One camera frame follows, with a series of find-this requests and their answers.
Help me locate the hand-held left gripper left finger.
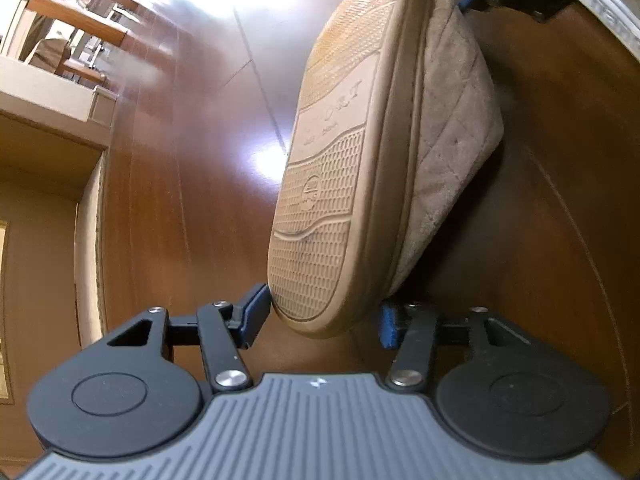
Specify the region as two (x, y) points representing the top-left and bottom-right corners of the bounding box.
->
(106, 282), (272, 392)

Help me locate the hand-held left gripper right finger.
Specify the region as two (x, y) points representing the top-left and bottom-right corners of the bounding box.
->
(378, 302), (531, 390)

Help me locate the beige quilted slipper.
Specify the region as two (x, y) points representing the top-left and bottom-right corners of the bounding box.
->
(267, 0), (505, 339)

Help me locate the stone door sill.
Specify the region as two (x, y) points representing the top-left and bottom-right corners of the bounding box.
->
(74, 152), (108, 348)

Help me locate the table with beige tablecloth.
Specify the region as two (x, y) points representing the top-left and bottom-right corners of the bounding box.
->
(20, 0), (133, 86)

